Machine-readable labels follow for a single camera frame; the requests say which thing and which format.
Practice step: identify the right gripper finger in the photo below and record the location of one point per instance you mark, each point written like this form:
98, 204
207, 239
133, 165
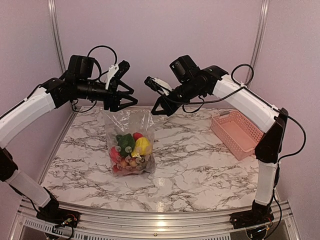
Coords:
158, 109
164, 92

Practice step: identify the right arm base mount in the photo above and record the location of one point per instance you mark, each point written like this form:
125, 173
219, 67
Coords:
247, 218

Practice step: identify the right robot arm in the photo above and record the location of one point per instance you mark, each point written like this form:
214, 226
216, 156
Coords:
215, 81

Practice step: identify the pink plastic basket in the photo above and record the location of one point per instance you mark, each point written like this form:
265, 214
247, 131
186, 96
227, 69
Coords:
237, 132

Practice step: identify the aluminium front rail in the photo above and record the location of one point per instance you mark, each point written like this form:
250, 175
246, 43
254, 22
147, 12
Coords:
108, 224

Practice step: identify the left aluminium frame post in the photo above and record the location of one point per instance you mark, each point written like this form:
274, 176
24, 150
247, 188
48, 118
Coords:
56, 34

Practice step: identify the clear zip top bag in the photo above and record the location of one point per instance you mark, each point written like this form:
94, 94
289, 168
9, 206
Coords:
139, 123

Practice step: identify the red fake pepper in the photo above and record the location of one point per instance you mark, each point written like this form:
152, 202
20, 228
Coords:
114, 155

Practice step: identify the right aluminium frame post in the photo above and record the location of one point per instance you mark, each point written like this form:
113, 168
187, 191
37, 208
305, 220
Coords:
261, 29

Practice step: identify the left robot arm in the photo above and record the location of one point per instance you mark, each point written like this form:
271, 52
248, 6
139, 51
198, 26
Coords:
75, 83

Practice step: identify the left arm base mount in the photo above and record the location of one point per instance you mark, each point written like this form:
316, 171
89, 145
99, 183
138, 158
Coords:
59, 216

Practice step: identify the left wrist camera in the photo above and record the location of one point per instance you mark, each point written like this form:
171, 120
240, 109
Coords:
116, 70

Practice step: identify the green fake pepper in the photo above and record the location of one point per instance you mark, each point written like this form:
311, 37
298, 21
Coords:
126, 142

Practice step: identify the yellow fake pepper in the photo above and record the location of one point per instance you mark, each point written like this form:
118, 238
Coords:
142, 147

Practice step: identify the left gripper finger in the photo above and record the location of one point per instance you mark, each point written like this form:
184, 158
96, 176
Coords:
126, 100
128, 89

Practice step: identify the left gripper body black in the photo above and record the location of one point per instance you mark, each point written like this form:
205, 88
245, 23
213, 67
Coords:
108, 101

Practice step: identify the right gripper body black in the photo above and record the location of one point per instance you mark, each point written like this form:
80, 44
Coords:
176, 103

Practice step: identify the aluminium frame post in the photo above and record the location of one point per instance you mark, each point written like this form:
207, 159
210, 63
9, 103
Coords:
261, 29
56, 34

